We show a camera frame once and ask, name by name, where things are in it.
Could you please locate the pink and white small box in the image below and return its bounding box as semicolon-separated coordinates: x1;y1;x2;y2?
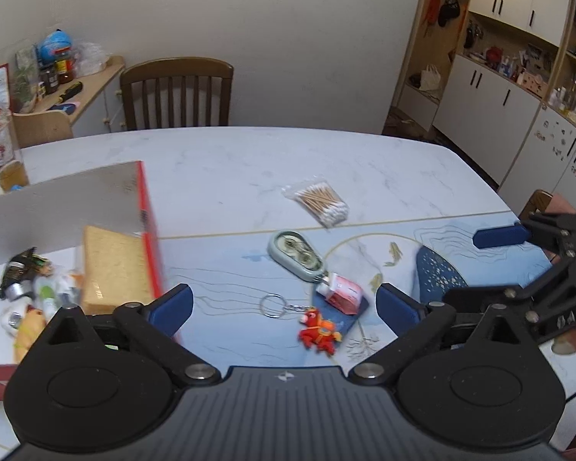
315;272;364;316

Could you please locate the bag of cotton swabs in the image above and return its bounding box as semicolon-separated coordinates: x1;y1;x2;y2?
282;180;350;228

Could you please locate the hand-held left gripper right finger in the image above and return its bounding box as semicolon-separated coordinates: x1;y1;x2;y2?
348;282;539;388

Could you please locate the hot dog plush toy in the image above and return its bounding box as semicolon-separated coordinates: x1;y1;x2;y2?
12;307;49;364

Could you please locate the wooden side cabinet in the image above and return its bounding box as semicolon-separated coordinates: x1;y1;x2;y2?
53;55;126;138

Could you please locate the dark wooden chair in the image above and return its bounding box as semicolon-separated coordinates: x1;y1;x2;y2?
120;58;234;131

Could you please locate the dark glass jar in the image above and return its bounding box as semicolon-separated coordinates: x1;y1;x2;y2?
41;67;60;96

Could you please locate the red cardboard box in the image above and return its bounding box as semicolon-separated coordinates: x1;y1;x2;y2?
0;161;185;401

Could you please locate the yellow and black screwdriver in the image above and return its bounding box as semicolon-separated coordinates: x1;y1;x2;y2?
56;81;84;104

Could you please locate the clear plastic bag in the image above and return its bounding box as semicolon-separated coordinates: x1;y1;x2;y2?
72;41;110;78

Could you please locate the pale green oval case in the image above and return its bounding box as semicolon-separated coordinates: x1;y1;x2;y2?
268;230;326;283

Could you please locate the yellow sponge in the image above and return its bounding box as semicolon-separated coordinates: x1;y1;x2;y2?
81;225;156;317

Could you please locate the blue snack bag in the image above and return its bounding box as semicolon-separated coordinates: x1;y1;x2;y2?
37;30;74;63

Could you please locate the light wooden chair back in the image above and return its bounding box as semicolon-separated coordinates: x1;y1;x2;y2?
12;109;74;149

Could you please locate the dark sauce bottle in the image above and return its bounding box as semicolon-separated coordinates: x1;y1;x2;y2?
55;55;76;85

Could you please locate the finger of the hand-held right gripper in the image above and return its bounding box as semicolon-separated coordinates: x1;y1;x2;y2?
472;211;564;252
444;267;564;310

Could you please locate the green and white tube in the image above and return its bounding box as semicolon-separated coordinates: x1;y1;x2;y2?
33;274;80;314

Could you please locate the black cap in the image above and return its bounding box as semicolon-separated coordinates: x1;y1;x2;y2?
437;0;462;28

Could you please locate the white tote bag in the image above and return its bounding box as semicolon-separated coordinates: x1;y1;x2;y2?
419;63;443;91

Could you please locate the brown wooden chair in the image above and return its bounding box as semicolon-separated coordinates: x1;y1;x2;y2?
518;189;558;222

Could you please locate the white wall cabinet unit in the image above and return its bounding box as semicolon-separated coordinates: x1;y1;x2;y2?
381;0;576;202

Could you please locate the red horse keychain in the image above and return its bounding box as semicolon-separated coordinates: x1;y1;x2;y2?
260;293;343;357

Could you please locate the blue cloth pouch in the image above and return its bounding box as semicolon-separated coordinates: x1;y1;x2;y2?
312;290;369;332

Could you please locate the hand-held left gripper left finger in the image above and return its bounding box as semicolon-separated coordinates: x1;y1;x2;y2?
41;283;222;388

